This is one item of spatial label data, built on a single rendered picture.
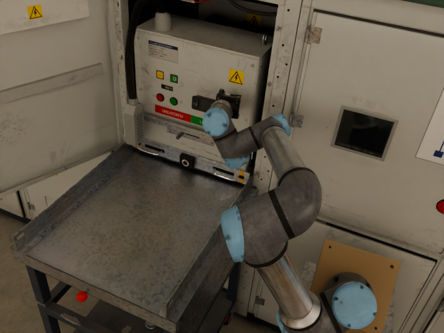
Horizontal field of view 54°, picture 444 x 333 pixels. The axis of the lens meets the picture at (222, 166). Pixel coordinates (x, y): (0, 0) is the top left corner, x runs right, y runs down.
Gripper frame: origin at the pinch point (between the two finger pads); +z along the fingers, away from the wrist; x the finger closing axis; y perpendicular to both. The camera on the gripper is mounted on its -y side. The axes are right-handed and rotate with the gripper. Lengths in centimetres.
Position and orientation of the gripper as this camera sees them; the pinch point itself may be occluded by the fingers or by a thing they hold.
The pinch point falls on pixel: (222, 96)
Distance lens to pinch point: 158.6
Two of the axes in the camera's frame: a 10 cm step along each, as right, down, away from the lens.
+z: 1.3, -3.6, 9.2
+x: 1.1, -9.2, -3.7
